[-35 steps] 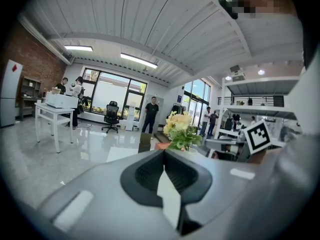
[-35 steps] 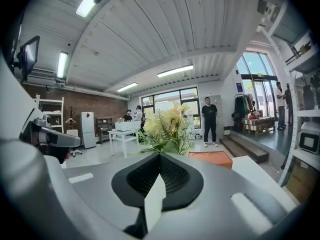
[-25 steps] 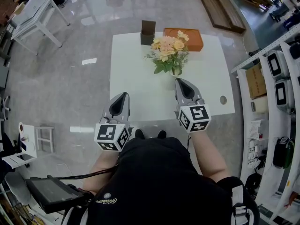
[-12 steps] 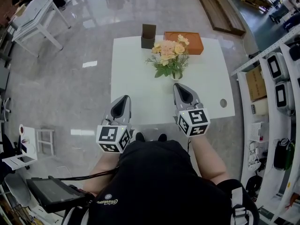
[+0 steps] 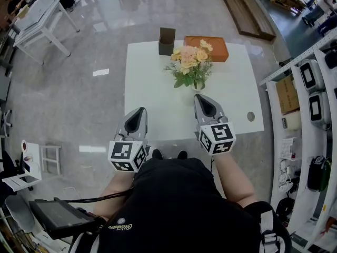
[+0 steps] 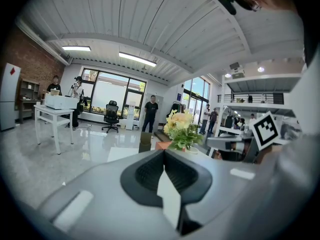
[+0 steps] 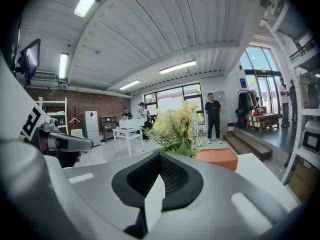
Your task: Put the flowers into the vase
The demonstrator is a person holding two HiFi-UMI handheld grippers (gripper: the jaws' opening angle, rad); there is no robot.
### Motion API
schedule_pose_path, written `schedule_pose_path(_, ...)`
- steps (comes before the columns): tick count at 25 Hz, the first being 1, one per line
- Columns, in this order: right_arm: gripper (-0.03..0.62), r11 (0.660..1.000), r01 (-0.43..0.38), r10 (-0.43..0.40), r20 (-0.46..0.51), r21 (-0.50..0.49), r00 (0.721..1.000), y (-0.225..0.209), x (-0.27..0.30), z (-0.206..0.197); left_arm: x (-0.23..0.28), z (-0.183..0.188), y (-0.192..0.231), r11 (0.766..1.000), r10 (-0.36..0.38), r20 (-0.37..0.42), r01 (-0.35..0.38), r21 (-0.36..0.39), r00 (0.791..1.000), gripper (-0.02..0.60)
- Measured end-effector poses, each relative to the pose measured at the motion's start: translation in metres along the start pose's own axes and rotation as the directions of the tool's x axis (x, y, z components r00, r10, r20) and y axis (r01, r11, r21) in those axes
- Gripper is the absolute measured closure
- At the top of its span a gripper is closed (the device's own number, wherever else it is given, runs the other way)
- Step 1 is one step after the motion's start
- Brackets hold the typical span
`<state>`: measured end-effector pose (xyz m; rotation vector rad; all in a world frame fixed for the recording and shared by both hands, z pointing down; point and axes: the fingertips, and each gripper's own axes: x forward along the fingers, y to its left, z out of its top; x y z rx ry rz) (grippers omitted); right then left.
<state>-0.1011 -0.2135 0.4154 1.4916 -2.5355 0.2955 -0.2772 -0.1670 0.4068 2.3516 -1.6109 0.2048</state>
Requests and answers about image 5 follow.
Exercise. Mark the cream white appliance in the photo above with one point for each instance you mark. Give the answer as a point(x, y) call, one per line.
point(293, 120)

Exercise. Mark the white perforated basket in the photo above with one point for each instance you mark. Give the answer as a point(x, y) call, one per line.
point(288, 147)

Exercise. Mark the black helmet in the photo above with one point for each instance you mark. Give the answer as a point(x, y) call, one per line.
point(284, 207)

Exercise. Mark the person's left forearm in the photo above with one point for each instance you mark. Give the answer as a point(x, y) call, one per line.
point(114, 191)

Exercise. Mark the brown cardboard box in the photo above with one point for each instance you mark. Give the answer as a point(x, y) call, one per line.
point(287, 93)

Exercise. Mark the person's left black shoe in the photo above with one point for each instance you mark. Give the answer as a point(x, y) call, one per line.
point(157, 154)

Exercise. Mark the person's black clothed body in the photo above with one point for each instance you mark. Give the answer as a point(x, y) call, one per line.
point(179, 209)

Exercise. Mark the grey appliance with white panel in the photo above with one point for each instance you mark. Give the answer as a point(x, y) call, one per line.
point(318, 108)
point(312, 74)

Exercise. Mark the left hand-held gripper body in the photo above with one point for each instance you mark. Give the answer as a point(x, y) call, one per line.
point(123, 151)

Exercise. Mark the black and green device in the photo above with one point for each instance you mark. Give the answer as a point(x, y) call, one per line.
point(318, 174)

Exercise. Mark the white step stool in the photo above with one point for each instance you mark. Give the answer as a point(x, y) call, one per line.
point(51, 158)

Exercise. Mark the person's right black shoe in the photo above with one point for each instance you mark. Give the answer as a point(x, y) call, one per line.
point(182, 155)

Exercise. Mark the dark brown holder box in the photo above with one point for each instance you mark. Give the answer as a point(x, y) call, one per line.
point(166, 45)

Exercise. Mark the small white stand table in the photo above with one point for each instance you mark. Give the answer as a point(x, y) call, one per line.
point(23, 167)

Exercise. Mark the large white flat box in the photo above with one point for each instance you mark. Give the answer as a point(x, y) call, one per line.
point(39, 7)

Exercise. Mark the white metal shelving unit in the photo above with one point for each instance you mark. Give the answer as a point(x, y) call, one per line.
point(310, 141)

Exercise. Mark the yellow pink flowers bouquet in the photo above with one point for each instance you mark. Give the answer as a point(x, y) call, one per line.
point(189, 62)

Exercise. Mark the small grey remote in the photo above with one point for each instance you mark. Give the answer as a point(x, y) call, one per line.
point(285, 122)

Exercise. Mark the orange rectangular box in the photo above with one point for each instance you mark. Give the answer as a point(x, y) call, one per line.
point(217, 50)

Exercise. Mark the wooden steps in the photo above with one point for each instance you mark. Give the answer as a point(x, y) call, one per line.
point(247, 12)

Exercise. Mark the white side table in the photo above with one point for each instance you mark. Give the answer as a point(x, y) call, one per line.
point(44, 28)

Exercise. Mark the black tablet monitor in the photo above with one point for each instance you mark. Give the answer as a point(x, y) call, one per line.
point(58, 216)

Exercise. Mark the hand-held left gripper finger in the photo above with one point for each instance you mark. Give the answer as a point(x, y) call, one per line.
point(143, 125)
point(123, 124)

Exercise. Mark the person's black shoe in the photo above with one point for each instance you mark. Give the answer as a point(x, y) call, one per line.
point(157, 154)
point(182, 155)

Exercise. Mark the person's right forearm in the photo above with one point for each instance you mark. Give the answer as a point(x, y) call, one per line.
point(234, 178)

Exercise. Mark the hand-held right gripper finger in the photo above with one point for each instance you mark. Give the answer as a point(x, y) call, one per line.
point(198, 109)
point(217, 109)

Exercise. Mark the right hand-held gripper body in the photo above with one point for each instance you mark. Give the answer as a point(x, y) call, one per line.
point(217, 138)

